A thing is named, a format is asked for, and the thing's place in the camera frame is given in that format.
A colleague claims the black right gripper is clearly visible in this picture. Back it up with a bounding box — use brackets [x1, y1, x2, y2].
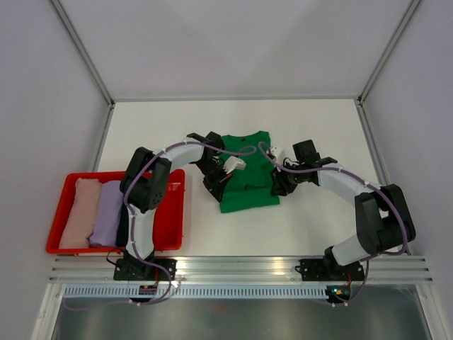
[270, 161, 305, 197]

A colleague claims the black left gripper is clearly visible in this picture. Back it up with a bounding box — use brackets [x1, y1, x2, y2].
[194, 160, 232, 203]

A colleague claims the green t shirt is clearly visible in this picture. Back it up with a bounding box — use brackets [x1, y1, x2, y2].
[219, 131, 280, 213]

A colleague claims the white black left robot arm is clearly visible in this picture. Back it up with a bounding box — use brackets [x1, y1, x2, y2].
[113, 132, 232, 282]

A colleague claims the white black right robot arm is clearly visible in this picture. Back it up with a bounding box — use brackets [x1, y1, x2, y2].
[258, 140, 416, 280]

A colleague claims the red plastic bin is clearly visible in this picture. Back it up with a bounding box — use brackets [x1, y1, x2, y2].
[45, 169, 185, 256]

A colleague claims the black rolled t shirt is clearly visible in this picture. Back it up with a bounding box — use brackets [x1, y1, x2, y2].
[115, 205, 129, 247]

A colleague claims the lavender rolled t shirt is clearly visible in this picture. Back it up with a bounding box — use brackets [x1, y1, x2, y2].
[89, 181, 123, 247]

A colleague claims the pink rolled t shirt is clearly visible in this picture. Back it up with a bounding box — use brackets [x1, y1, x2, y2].
[59, 178, 102, 249]

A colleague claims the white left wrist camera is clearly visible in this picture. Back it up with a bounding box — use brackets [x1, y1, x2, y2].
[222, 156, 246, 174]

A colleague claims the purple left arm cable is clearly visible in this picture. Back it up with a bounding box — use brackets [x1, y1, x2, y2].
[63, 140, 256, 312]

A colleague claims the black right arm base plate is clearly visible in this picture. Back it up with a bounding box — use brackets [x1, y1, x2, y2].
[294, 258, 365, 282]

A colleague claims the white slotted cable duct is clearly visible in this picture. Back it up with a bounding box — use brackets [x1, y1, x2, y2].
[64, 284, 327, 300]

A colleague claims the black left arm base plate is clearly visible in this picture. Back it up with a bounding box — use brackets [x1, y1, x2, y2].
[113, 257, 177, 281]

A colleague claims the aluminium mounting rail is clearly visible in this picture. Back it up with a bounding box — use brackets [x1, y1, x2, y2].
[47, 256, 433, 285]

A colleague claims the aluminium frame post left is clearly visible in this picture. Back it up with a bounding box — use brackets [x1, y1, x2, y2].
[48, 0, 115, 108]

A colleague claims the aluminium frame post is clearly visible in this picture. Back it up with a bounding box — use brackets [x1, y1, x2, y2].
[357, 0, 423, 104]
[48, 0, 115, 108]

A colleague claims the aluminium frame post right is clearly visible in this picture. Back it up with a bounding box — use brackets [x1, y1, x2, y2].
[357, 0, 423, 104]

